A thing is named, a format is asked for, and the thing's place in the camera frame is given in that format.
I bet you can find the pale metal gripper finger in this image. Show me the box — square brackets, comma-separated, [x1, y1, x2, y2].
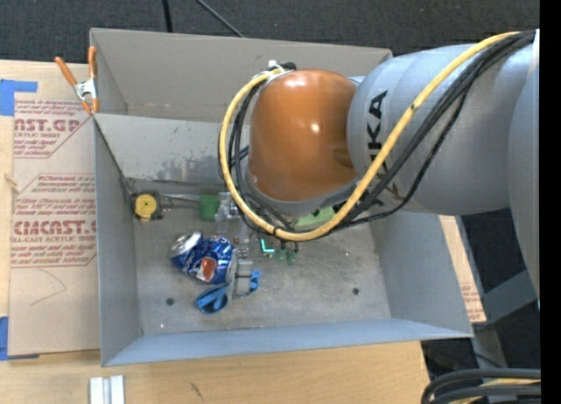
[237, 260, 256, 299]
[225, 249, 239, 305]

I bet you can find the crushed blue soda can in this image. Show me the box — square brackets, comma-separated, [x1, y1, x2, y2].
[169, 230, 238, 286]

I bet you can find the clear glass thing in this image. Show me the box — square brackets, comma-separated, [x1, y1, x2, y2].
[215, 191, 243, 222]

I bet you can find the light green flat block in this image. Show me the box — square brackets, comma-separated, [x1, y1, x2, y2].
[292, 206, 337, 231]

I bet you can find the dark green plastic block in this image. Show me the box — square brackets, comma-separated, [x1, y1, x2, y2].
[199, 193, 221, 222]

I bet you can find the grey metal bin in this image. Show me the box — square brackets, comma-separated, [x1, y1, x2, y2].
[89, 27, 476, 368]

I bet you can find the yellow and black tape measure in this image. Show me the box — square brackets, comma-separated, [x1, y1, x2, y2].
[132, 191, 164, 223]

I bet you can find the brown cardboard board, red print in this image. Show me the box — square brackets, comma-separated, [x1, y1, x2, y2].
[0, 59, 488, 362]

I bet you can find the blue cloth strap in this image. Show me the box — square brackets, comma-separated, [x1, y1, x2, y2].
[194, 269, 262, 315]

